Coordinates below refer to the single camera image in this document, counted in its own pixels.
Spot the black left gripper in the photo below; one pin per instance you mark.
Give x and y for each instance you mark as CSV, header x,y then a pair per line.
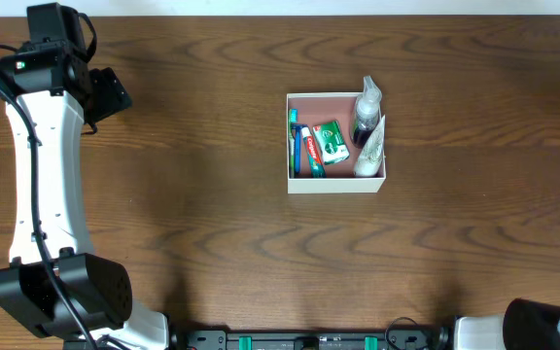
x,y
112,92

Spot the clear foam pump soap bottle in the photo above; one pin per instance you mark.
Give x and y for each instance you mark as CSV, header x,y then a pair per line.
x,y
366,114

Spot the white leaf-print lotion tube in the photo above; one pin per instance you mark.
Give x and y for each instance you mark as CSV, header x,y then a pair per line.
x,y
371,156

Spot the green white toothbrush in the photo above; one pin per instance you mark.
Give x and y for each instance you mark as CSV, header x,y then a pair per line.
x,y
293,148

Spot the blue disposable razor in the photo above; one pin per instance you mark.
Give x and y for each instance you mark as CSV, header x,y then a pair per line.
x,y
297,129

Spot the green soap bar packet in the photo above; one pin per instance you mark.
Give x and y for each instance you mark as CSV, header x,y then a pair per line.
x,y
331,142

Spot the red green toothpaste tube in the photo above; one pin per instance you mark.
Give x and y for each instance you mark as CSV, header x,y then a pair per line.
x,y
315,163

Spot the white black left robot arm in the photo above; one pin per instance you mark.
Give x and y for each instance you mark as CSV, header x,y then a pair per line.
x,y
54,284

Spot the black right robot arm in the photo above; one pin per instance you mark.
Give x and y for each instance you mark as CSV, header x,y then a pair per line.
x,y
526,325

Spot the white box pink interior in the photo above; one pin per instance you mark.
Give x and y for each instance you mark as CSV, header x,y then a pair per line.
x,y
324,107

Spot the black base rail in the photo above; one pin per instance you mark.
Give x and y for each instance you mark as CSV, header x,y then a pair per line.
x,y
403,337

